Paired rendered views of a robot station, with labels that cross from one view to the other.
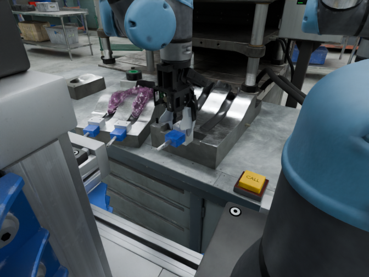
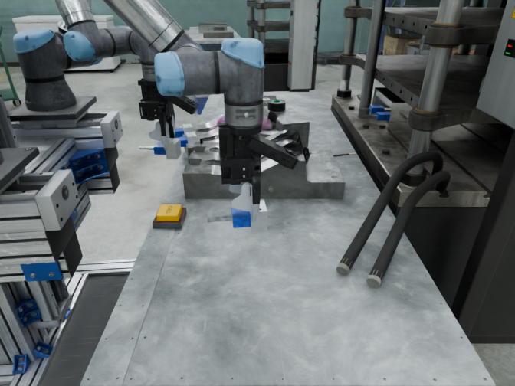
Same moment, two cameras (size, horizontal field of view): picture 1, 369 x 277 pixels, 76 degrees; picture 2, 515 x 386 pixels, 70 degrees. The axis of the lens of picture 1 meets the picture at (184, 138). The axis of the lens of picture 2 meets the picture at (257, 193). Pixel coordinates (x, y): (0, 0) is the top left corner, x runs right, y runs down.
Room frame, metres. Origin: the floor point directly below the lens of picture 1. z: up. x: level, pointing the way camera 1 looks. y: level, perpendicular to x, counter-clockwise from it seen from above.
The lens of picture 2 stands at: (0.25, -1.08, 1.38)
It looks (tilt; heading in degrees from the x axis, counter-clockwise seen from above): 29 degrees down; 58
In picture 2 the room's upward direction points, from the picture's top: straight up
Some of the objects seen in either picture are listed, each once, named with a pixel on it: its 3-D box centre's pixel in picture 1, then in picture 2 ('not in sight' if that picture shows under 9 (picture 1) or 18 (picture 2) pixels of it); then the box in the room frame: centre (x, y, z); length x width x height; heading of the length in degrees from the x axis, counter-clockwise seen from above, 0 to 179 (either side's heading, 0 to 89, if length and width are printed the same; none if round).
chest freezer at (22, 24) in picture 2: not in sight; (72, 44); (1.17, 7.01, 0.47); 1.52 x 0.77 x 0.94; 157
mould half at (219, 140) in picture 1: (213, 112); (264, 162); (0.87, -0.12, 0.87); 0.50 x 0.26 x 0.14; 148
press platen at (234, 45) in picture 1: (196, 40); (452, 93); (1.92, -0.09, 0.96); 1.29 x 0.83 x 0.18; 58
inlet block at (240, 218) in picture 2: not in sight; (237, 217); (0.58, -0.46, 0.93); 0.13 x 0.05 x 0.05; 156
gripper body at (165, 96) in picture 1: (174, 84); (156, 99); (0.57, 0.02, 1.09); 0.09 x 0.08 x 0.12; 142
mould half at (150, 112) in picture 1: (133, 103); (242, 130); (0.98, 0.23, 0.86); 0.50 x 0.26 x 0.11; 166
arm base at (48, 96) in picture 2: not in sight; (47, 89); (0.31, 0.33, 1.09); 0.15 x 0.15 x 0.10
